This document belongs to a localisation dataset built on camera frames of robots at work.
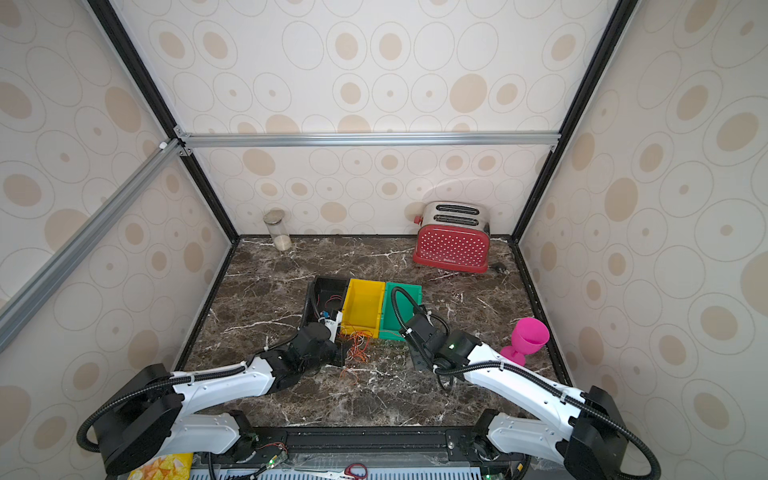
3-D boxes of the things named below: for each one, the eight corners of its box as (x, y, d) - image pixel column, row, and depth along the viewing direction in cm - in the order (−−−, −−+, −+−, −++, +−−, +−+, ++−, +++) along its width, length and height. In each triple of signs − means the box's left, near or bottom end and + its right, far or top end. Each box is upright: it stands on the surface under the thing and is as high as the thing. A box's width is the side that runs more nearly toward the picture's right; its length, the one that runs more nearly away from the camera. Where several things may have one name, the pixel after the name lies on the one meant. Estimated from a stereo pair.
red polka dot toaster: (414, 275, 110) (418, 239, 96) (412, 238, 123) (415, 201, 108) (481, 275, 111) (495, 239, 96) (472, 238, 123) (483, 201, 108)
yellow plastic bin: (343, 347, 93) (340, 334, 86) (349, 293, 106) (346, 278, 99) (383, 347, 93) (383, 334, 86) (384, 293, 106) (384, 278, 99)
